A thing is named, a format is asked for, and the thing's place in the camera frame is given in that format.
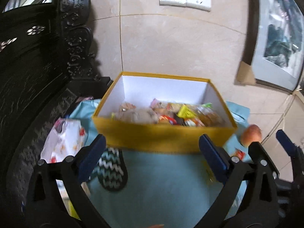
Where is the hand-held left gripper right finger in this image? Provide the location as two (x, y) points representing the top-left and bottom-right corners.
(199, 134), (280, 228)

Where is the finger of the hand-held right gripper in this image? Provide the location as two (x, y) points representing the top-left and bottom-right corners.
(248, 141), (280, 179)
(275, 129), (304, 171)

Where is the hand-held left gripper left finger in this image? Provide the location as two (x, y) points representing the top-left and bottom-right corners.
(25, 134), (107, 228)

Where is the small red snack packet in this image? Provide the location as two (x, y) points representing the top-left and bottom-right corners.
(234, 148), (246, 161)

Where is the green and orange bread packet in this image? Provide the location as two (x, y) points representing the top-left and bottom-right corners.
(195, 103), (226, 127)

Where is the yellow cake packet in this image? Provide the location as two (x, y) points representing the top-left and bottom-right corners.
(176, 104), (196, 119)

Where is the red and black snack packet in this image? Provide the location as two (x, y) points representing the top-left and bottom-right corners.
(158, 114), (184, 126)

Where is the clear small cookie packet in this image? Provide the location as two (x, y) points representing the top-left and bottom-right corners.
(119, 102), (137, 112)

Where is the yellow cardboard box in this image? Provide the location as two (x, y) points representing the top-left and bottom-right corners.
(92, 71), (238, 154)

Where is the red apple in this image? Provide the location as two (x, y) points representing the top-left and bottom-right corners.
(240, 124), (263, 146)

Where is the white plastic bag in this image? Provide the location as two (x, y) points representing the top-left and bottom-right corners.
(40, 118), (86, 164)

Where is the light blue printed tablecloth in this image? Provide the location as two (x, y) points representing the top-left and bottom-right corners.
(56, 98), (252, 228)

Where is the dark carved wooden furniture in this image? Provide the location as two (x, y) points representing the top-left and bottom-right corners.
(0, 0), (113, 219)

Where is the framed lotus painting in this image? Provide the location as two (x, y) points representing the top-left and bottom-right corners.
(236, 0), (304, 93)

